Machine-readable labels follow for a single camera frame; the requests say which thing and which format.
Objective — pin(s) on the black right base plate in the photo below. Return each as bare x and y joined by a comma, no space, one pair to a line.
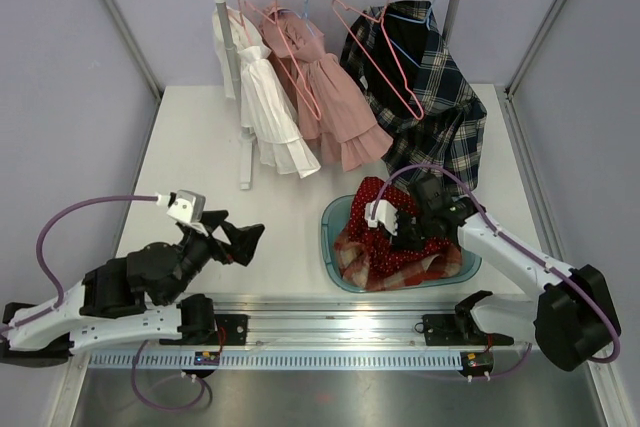
448,329

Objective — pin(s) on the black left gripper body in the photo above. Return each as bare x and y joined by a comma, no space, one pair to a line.
199,249

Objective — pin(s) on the pink ruffled dress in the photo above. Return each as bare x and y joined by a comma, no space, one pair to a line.
348,132

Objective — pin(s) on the blue wire hanger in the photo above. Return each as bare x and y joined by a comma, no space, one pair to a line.
425,21

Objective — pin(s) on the pink hanger of red garment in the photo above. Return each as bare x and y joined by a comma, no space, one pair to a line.
271,23

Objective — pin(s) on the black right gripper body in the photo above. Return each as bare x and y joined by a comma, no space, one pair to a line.
410,231

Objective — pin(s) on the red dotted garment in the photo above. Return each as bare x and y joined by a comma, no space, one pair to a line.
366,193

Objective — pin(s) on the teal plastic basin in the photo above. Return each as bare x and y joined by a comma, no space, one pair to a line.
335,218

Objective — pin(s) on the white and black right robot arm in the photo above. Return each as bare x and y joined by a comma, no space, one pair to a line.
568,313

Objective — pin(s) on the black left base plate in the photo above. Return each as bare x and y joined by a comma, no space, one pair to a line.
231,329

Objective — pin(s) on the pink hanger of white dress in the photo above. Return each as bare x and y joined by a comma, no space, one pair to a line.
237,2

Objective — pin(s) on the red plaid skirt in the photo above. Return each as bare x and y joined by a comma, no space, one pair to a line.
370,262

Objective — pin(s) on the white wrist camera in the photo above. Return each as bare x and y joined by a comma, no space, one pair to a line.
382,214
183,206

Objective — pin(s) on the white slotted cable duct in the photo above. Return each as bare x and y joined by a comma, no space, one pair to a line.
283,360

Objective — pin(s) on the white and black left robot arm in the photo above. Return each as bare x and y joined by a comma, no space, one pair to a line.
139,297

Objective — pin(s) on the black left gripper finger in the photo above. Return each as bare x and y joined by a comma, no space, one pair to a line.
212,220
242,242

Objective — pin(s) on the white dress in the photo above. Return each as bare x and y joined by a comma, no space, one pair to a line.
265,108

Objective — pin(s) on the aluminium mounting rail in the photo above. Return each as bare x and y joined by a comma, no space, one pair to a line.
316,324

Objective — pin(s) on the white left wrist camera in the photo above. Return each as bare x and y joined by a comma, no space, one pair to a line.
183,206

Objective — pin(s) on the navy plaid skirt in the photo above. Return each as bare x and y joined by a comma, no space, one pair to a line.
432,113

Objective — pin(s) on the blue hanger of pink dress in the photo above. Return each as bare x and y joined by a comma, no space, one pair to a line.
306,18

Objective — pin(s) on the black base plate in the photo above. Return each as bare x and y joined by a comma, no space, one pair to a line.
231,329
448,329

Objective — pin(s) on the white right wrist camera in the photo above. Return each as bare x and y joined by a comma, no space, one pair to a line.
382,214

